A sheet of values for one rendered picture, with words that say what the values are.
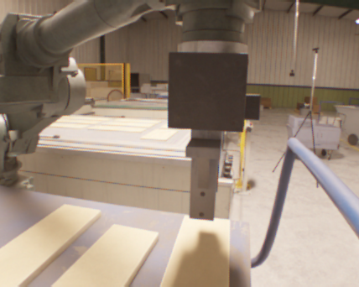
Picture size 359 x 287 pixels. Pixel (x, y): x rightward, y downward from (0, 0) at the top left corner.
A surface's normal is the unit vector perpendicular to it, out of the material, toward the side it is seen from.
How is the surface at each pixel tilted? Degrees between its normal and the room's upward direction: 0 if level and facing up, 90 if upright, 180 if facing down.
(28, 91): 83
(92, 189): 90
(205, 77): 90
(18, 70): 83
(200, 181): 115
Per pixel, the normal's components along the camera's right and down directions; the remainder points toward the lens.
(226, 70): -0.18, 0.22
